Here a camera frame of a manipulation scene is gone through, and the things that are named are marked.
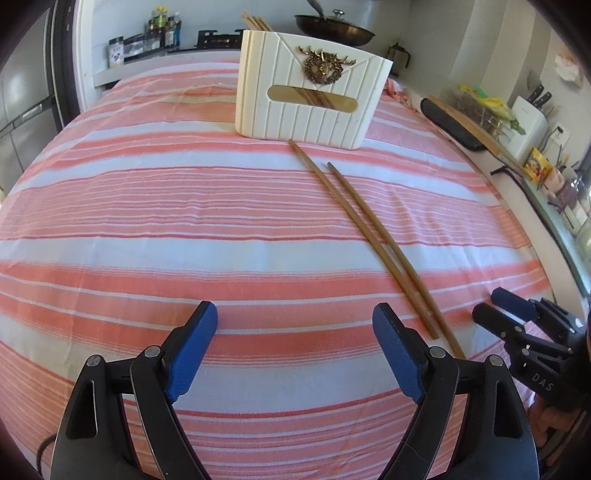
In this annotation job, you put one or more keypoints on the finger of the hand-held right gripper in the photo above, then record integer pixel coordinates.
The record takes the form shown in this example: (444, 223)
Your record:
(496, 321)
(512, 302)

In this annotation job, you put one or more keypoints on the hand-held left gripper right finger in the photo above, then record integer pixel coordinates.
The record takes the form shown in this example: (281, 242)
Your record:
(399, 350)

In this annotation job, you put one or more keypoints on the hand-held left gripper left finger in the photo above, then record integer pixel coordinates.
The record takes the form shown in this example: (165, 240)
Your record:
(191, 350)

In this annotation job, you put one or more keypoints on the cream ribbed utensil holder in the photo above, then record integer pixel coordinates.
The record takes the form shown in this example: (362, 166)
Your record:
(268, 115)

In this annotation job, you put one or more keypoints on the pink cup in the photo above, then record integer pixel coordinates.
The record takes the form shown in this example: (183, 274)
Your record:
(556, 187)

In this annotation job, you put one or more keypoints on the yellow snack packet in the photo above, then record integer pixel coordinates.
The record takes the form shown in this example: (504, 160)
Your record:
(538, 164)

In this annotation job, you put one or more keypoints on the orange white striped tablecloth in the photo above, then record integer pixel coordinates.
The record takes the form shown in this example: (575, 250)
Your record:
(184, 207)

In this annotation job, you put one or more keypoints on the white knife block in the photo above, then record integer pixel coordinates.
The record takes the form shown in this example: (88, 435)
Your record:
(526, 124)

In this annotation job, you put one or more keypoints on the wooden cutting board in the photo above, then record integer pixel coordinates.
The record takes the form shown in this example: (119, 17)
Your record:
(475, 127)

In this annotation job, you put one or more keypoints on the black tray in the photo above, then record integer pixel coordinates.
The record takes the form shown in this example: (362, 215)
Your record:
(445, 122)

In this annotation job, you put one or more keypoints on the dish rack with yellow cloth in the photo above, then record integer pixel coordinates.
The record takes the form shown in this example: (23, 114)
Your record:
(485, 104)

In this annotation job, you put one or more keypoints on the pink cloth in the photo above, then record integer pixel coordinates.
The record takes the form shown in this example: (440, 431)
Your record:
(399, 92)

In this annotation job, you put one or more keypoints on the glass french press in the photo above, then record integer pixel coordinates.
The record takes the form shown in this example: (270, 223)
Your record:
(398, 60)

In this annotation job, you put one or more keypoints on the black lid glass jar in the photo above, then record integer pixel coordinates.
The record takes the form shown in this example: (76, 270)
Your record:
(116, 53)

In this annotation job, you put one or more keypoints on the grey refrigerator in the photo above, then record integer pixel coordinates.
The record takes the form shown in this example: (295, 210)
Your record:
(23, 92)

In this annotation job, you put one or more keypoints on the dark sauce bottle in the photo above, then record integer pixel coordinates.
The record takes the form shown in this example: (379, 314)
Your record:
(173, 30)

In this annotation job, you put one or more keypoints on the green cap oil bottle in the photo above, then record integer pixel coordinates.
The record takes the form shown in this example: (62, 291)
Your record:
(159, 27)

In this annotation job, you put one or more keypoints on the dark wok pan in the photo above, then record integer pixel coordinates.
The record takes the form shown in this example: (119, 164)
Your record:
(334, 30)

